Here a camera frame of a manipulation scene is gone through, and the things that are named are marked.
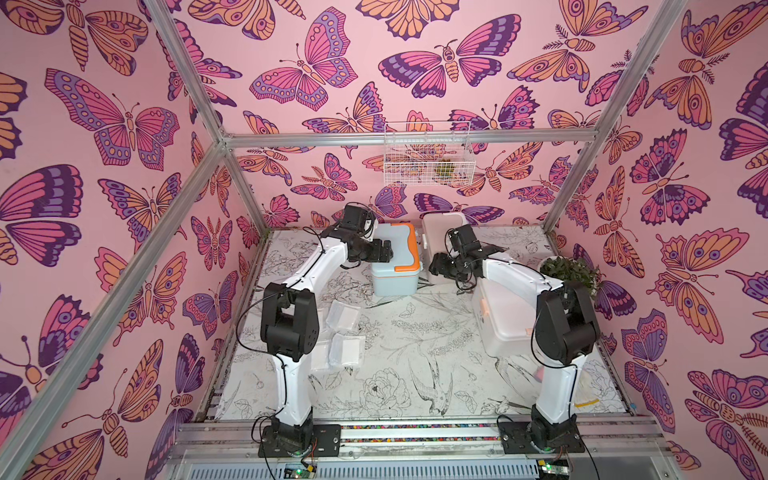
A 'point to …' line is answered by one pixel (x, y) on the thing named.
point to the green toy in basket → (445, 169)
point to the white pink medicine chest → (505, 320)
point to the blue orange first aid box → (398, 277)
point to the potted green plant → (572, 269)
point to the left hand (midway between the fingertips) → (385, 252)
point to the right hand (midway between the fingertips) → (438, 266)
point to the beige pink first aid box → (434, 228)
